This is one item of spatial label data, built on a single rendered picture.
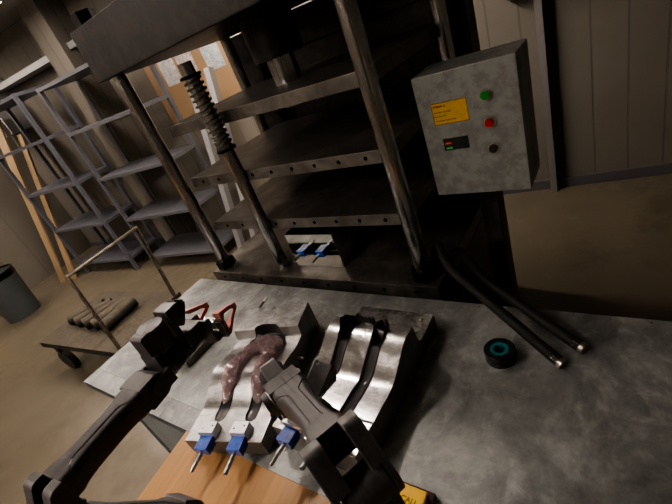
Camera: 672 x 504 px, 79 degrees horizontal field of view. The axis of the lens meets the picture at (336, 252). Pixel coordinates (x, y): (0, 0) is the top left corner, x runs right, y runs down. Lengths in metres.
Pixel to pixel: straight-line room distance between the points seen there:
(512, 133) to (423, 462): 0.91
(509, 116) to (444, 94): 0.20
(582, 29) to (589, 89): 0.39
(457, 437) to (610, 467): 0.30
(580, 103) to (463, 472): 2.87
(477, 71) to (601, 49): 2.17
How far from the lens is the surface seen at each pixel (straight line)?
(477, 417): 1.11
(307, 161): 1.58
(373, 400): 1.09
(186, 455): 1.40
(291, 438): 1.09
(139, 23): 1.77
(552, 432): 1.08
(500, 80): 1.28
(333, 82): 1.44
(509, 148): 1.34
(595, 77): 3.44
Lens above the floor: 1.70
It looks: 28 degrees down
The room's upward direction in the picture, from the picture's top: 22 degrees counter-clockwise
